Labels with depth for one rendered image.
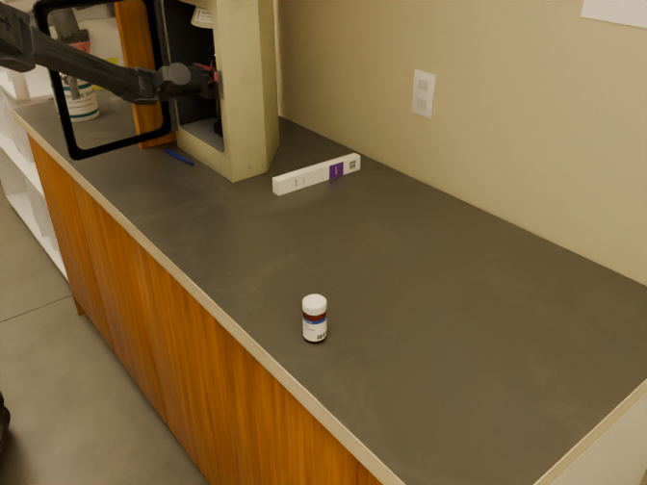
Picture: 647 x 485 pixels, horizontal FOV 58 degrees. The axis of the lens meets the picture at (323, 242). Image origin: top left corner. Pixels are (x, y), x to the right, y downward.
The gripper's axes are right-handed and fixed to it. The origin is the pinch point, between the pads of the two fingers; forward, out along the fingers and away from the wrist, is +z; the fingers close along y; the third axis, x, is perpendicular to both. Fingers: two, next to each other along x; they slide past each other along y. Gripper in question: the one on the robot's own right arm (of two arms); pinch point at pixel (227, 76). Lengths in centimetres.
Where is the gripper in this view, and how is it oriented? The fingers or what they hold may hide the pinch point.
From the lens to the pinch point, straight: 166.3
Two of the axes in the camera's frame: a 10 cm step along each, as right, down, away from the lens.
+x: 0.1, 8.5, 5.2
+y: -6.1, -4.1, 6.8
